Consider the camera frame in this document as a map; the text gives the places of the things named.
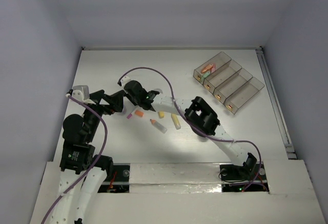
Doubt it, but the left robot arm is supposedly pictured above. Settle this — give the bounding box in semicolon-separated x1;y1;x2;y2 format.
42;86;125;223

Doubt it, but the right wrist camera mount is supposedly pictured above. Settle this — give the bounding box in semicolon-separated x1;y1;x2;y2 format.
117;75;131;88

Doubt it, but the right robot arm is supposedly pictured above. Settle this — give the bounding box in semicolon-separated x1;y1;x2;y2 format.
119;78;257;179

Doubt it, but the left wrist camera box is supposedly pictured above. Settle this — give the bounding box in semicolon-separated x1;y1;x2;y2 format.
66;85;90;104

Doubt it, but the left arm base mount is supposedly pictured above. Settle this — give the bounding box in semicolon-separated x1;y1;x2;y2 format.
98;164;130;193

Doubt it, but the yellow highlighter cap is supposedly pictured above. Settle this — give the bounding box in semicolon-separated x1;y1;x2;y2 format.
158;111;165;118

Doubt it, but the orange highlighter cap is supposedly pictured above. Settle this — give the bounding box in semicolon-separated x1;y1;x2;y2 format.
134;110;144;117

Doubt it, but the yellow highlighter pen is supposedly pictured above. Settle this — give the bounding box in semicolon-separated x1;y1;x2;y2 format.
171;114;181;130

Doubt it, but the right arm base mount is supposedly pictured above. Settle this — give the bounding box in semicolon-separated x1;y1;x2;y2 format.
218;163;269;193

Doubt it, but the orange tip clear highlighter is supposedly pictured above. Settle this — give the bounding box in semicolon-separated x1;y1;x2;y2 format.
150;119;167;134

